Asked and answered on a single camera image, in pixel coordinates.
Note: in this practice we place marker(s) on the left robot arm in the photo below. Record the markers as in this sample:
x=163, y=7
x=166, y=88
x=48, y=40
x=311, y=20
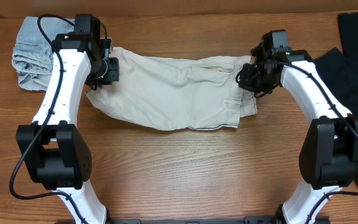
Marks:
x=52, y=148

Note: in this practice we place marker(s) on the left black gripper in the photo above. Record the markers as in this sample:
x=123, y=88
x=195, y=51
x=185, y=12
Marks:
x=112, y=74

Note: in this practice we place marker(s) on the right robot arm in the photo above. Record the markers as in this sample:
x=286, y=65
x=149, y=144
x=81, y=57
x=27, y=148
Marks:
x=328, y=159

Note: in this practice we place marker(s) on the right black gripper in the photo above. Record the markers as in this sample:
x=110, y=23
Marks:
x=245, y=83

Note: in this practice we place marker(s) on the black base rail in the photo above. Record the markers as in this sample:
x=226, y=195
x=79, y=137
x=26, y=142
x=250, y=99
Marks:
x=191, y=221

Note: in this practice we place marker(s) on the beige khaki shorts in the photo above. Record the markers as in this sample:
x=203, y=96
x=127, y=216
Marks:
x=169, y=93

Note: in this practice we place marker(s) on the folded light blue jeans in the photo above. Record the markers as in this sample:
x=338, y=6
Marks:
x=32, y=56

